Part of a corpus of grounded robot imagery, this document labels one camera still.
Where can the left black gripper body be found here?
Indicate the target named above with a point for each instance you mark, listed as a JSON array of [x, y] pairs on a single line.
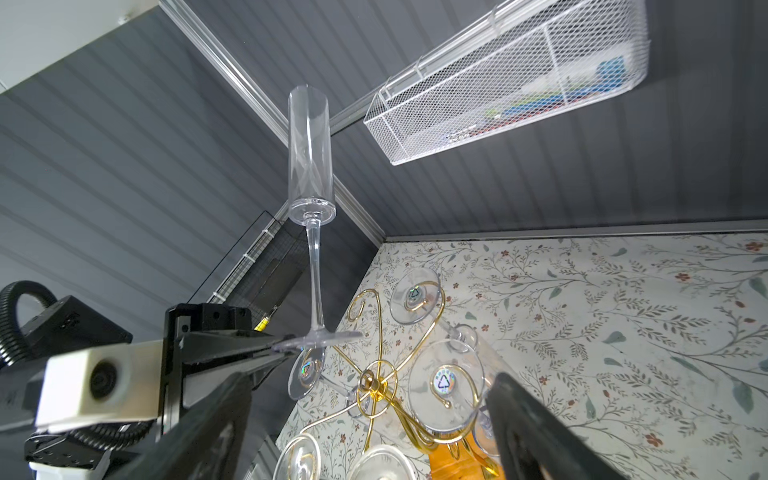
[[187, 318]]

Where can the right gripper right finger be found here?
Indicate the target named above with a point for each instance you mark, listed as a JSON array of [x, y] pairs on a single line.
[[533, 443]]

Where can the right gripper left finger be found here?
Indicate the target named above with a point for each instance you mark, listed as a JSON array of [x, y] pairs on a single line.
[[206, 442]]

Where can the clear flute glass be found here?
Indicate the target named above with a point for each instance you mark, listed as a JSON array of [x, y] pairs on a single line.
[[382, 462], [306, 372], [299, 460], [418, 297], [447, 386], [312, 201]]

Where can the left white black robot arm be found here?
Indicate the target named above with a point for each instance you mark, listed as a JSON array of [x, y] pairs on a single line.
[[35, 326]]

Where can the orange wooden rack base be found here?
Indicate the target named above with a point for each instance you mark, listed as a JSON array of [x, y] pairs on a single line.
[[470, 463]]

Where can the yellow black striped tool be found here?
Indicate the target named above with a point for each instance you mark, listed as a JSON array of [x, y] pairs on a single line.
[[262, 324]]

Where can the clear flute glass front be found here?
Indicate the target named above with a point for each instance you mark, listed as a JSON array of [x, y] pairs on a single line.
[[299, 460]]

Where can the floral table mat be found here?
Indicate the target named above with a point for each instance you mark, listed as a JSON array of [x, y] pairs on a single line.
[[652, 349]]

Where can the items in white basket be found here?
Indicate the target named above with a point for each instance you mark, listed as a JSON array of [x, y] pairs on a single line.
[[610, 74]]

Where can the black wire wall basket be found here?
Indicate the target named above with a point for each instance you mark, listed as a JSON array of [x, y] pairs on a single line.
[[259, 270]]

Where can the gold wire glass rack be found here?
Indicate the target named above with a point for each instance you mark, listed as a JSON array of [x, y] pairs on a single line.
[[381, 387]]

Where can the white mesh wall basket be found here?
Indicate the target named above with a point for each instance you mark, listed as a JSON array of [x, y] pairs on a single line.
[[519, 48]]

